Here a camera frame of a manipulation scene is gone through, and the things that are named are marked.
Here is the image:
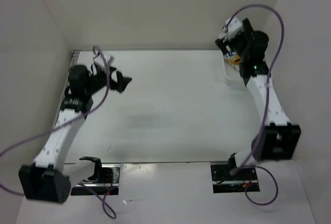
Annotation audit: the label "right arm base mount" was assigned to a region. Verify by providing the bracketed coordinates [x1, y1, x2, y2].
[210, 163, 260, 193]

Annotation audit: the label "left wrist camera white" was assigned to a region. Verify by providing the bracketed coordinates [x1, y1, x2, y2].
[93, 53, 114, 67]

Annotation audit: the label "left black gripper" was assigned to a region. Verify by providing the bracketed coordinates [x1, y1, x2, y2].
[85, 67, 131, 96]

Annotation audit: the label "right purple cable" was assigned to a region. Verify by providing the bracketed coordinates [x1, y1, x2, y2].
[227, 4, 285, 206]

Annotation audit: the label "white plastic basket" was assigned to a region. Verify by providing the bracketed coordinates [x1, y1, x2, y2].
[223, 59, 245, 89]

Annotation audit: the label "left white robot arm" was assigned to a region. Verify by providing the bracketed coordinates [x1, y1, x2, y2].
[19, 64, 132, 204]

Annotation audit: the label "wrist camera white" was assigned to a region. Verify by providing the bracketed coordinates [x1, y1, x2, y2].
[93, 53, 114, 67]
[218, 17, 244, 42]

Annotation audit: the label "white teal yellow patterned shorts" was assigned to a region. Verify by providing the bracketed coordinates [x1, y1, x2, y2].
[223, 51, 241, 71]

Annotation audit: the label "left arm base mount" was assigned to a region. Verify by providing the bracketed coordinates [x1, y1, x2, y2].
[81, 163, 121, 196]

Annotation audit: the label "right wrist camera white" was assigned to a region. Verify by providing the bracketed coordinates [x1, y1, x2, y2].
[218, 17, 244, 42]

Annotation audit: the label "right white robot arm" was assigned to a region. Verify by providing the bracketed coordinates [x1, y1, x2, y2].
[215, 18, 301, 179]

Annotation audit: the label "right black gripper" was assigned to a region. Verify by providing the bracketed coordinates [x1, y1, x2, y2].
[216, 19, 253, 62]

